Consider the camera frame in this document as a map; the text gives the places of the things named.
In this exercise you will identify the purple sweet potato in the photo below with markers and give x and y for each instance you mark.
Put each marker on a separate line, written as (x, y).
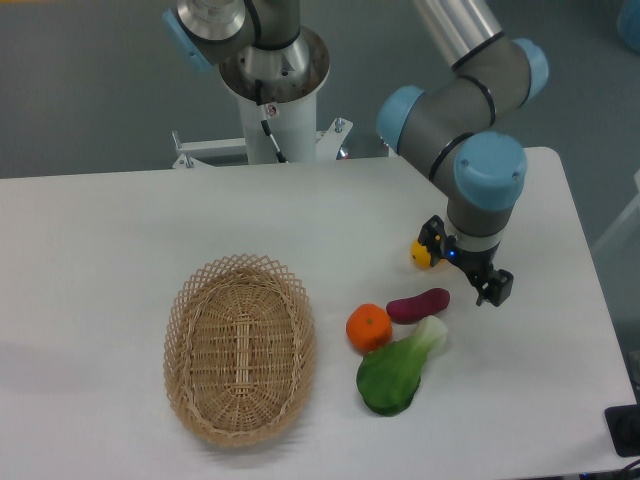
(413, 309)

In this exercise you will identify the orange tangerine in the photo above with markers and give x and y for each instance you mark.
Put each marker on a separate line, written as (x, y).
(368, 328)

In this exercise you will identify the yellow mango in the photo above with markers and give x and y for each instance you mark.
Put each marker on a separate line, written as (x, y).
(420, 256)

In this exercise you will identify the woven wicker basket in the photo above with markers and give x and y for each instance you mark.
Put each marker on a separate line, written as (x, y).
(239, 351)

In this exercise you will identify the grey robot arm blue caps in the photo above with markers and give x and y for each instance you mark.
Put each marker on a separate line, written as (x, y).
(447, 136)

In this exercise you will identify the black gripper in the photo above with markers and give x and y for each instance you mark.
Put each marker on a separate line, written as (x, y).
(493, 286)

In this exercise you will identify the white metal base frame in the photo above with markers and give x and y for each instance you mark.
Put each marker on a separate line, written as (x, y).
(329, 146)

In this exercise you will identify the black device at table edge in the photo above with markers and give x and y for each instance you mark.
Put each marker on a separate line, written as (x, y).
(623, 425)

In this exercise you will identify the green bok choy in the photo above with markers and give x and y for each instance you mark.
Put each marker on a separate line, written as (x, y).
(389, 377)

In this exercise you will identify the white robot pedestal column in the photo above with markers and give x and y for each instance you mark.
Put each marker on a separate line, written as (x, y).
(276, 91)

